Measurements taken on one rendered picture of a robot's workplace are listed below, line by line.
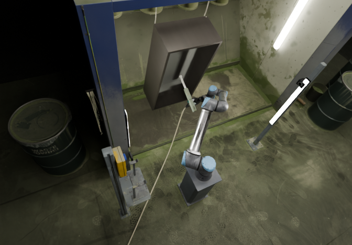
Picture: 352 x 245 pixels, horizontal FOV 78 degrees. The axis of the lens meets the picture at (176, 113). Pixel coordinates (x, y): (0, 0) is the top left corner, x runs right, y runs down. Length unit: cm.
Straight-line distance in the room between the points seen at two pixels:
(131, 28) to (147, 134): 163
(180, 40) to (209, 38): 31
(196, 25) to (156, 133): 169
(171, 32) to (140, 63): 157
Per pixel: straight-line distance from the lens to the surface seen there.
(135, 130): 334
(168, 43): 209
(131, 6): 134
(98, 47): 142
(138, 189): 218
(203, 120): 219
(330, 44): 350
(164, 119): 346
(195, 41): 220
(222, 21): 435
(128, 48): 361
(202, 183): 244
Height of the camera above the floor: 289
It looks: 53 degrees down
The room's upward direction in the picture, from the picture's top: 12 degrees clockwise
